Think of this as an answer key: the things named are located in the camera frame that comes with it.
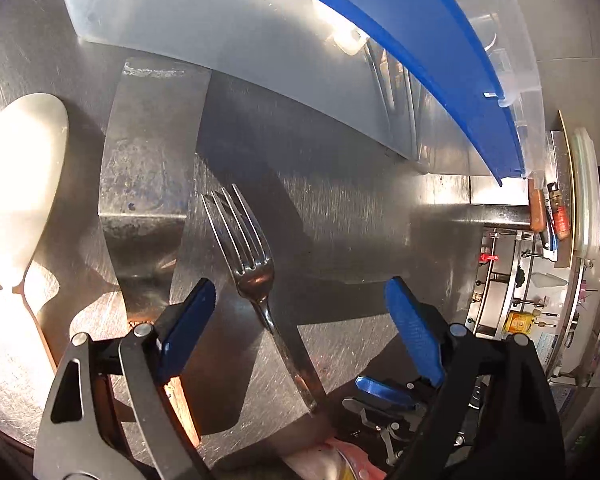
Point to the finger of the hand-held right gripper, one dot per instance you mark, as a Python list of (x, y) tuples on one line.
[(365, 406), (380, 390)]

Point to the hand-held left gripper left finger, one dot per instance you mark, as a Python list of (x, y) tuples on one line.
[(190, 320)]

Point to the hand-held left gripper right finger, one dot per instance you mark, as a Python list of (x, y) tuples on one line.
[(415, 330)]

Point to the metal fork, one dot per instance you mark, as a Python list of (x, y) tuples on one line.
[(252, 270)]

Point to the white plastic rice spoon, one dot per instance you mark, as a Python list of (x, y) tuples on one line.
[(20, 185)]

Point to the clear plastic storage box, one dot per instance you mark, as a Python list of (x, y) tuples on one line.
[(180, 10)]

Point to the person's left hand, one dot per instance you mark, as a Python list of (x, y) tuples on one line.
[(325, 462)]

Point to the red lighter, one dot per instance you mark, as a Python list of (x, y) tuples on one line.
[(561, 220)]

